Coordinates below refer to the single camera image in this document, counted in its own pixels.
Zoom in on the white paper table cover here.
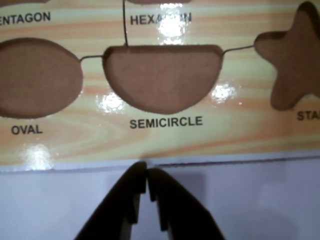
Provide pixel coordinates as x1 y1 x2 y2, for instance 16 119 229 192
0 154 320 240

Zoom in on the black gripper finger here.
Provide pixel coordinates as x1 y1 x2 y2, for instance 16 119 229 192
147 167 226 240
73 161 148 240

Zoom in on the wooden shape puzzle board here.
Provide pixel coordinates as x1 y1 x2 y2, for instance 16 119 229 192
0 0 320 174

